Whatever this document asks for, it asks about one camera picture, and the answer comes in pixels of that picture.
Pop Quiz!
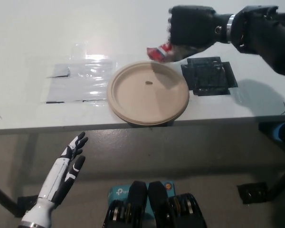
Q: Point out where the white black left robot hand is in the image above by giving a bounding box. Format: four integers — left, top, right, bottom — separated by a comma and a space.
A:
20, 132, 89, 225

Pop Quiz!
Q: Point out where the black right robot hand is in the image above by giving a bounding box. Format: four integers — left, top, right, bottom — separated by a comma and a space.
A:
167, 5, 235, 62

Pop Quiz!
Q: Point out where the red blue sunflower seed bag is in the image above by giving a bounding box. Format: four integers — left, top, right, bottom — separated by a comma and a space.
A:
146, 42, 174, 63

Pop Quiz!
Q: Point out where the black left robot body block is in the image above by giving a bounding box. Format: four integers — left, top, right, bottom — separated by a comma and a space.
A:
103, 180, 150, 228

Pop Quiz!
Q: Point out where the black robot body block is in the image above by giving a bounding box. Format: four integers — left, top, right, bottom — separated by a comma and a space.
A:
148, 180, 207, 228
103, 180, 150, 228

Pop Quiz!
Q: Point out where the beige paper plate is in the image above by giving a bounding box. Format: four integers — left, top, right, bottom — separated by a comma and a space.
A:
112, 104, 189, 125
106, 60, 190, 123

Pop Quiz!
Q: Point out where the black right robot body block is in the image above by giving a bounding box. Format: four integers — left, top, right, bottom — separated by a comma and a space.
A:
148, 180, 207, 228

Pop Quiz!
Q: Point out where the black floor tape patch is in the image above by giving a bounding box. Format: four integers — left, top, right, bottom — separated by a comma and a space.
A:
237, 182, 272, 205
17, 194, 40, 218

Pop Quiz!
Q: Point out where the black metal table leg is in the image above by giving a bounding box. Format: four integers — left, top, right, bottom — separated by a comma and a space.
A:
0, 181, 22, 219
266, 165, 285, 204

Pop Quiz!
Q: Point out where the teal cardboard router box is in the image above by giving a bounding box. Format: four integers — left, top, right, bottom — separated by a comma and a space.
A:
108, 181, 175, 228

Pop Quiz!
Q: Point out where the clear plastic sheet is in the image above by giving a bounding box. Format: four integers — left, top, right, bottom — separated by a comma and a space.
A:
46, 60, 119, 104

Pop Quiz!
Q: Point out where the black and blue object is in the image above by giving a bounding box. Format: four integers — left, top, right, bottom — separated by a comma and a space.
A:
258, 122, 285, 143

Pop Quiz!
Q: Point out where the left robot arm silver ring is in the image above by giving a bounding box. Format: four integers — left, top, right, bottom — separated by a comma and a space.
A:
18, 218, 45, 228

